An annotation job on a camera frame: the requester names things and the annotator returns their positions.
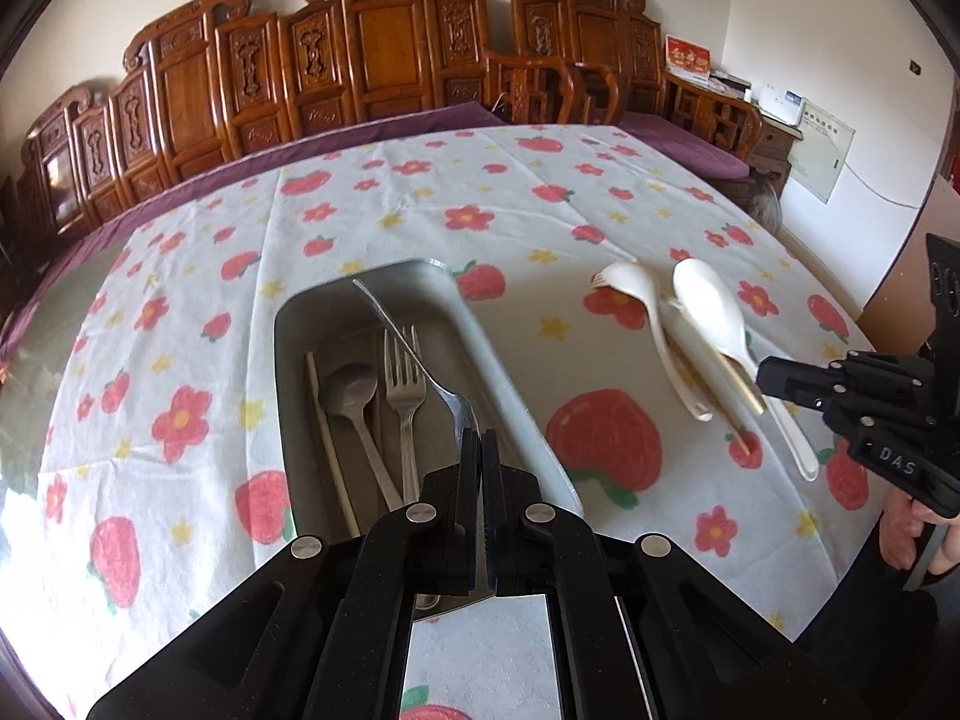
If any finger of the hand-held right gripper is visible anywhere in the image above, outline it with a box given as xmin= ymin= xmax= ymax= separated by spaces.
xmin=756 ymin=356 xmax=863 ymax=395
xmin=780 ymin=386 xmax=860 ymax=425

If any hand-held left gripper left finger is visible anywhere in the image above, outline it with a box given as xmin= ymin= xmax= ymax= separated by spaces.
xmin=86 ymin=429 xmax=482 ymax=720

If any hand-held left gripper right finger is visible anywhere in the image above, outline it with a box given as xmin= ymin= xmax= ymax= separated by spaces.
xmin=483 ymin=431 xmax=875 ymax=720

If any brown wooden chopstick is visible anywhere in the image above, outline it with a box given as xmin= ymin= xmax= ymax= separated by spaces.
xmin=731 ymin=360 xmax=770 ymax=416
xmin=720 ymin=356 xmax=758 ymax=455

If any white plastic spoon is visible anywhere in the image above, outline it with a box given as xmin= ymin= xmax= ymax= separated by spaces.
xmin=672 ymin=258 xmax=821 ymax=482

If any metal fork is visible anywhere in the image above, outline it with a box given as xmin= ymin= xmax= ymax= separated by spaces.
xmin=382 ymin=325 xmax=429 ymax=505

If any long thin-handled metal utensil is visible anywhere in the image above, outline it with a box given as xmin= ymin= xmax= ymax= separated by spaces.
xmin=352 ymin=278 xmax=482 ymax=442

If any white plastic fork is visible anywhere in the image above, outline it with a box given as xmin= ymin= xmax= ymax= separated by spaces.
xmin=589 ymin=261 xmax=716 ymax=422

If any pale wooden chopstick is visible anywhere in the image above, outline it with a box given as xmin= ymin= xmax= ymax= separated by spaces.
xmin=302 ymin=351 xmax=360 ymax=539

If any metal spoon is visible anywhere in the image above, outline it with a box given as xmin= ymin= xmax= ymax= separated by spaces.
xmin=318 ymin=363 xmax=404 ymax=512

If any rectangular metal tray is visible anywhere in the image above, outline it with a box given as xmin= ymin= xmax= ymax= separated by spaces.
xmin=272 ymin=259 xmax=587 ymax=542

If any person's right hand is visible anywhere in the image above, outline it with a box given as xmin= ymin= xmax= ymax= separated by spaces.
xmin=879 ymin=491 xmax=960 ymax=593

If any brown wooden board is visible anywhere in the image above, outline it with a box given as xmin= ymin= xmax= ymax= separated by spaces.
xmin=859 ymin=165 xmax=960 ymax=352

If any plastic bag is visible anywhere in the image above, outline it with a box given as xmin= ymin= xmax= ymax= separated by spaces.
xmin=746 ymin=172 xmax=785 ymax=230

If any white chart board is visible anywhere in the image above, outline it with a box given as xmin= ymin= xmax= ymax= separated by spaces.
xmin=787 ymin=109 xmax=857 ymax=204

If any purple armchair cushion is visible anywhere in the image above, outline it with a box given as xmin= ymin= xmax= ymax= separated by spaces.
xmin=618 ymin=112 xmax=752 ymax=182

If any white box device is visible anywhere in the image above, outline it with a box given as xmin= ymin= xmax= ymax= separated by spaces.
xmin=757 ymin=86 xmax=810 ymax=128

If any strawberry printed tablecloth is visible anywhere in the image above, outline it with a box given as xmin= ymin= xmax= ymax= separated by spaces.
xmin=0 ymin=124 xmax=880 ymax=720

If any red desk calendar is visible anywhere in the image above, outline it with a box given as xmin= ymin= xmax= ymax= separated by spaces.
xmin=665 ymin=35 xmax=713 ymax=84

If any carved wooden armchair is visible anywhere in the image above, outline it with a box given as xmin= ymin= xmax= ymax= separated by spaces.
xmin=511 ymin=0 xmax=764 ymax=166

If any carved wooden sofa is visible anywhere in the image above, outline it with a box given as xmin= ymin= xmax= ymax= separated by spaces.
xmin=0 ymin=0 xmax=625 ymax=260

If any white wall cable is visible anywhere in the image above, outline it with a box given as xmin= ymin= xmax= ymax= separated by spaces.
xmin=847 ymin=161 xmax=932 ymax=209

